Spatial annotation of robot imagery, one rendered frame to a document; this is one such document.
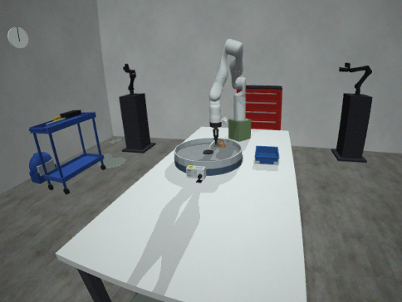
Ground blue plastic crate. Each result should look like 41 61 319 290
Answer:
255 146 279 165

